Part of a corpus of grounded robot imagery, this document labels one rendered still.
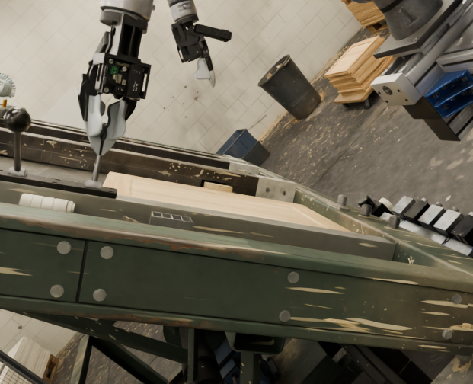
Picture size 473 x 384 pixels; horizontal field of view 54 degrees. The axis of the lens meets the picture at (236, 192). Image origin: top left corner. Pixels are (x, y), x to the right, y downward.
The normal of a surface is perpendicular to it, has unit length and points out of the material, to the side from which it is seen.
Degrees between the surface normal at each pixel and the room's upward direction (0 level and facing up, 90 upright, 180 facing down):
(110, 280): 90
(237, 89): 90
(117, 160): 90
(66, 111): 90
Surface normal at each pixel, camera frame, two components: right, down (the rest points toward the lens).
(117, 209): 0.21, 0.16
